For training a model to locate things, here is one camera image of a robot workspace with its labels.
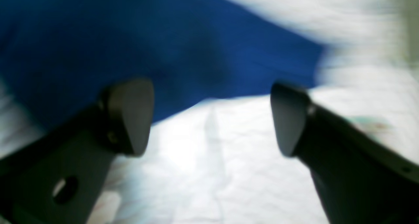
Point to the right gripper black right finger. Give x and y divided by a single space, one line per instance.
358 180

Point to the dark blue t-shirt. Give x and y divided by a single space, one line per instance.
58 55

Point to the white terrazzo tablecloth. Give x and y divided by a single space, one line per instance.
218 162

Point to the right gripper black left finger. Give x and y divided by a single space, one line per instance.
58 178

